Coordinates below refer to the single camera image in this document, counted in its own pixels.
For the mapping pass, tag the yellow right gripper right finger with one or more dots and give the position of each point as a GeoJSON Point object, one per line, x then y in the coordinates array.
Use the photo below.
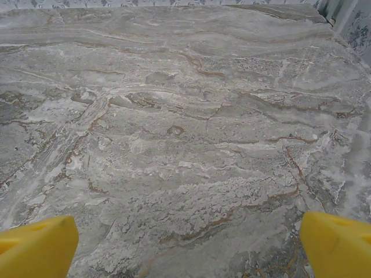
{"type": "Point", "coordinates": [339, 249]}

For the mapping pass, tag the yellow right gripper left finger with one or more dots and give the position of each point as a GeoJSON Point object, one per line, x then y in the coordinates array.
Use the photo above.
{"type": "Point", "coordinates": [37, 249]}

